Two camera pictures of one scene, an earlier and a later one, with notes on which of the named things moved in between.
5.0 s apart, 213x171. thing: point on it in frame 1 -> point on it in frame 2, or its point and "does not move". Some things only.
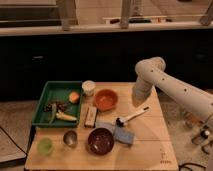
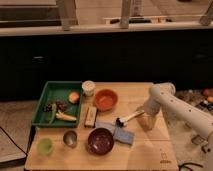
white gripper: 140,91 -> 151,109
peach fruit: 73,97 does not move
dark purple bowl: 100,141 does not move
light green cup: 45,146 does not move
